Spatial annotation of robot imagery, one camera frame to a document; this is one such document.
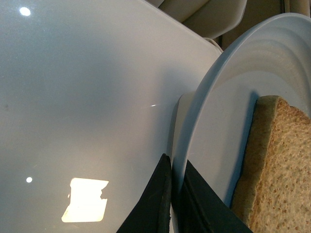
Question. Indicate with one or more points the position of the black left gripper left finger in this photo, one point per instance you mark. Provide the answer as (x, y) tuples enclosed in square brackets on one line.
[(151, 214)]

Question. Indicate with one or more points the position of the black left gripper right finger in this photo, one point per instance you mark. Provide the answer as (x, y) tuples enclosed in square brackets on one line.
[(200, 210)]

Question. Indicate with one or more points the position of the brown bread slice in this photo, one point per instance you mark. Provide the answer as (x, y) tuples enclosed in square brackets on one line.
[(273, 194)]

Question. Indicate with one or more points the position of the grey-blue round plate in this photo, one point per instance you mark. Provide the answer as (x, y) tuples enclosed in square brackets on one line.
[(270, 59)]

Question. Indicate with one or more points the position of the beige chair on left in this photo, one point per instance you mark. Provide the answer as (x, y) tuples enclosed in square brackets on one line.
[(208, 18)]

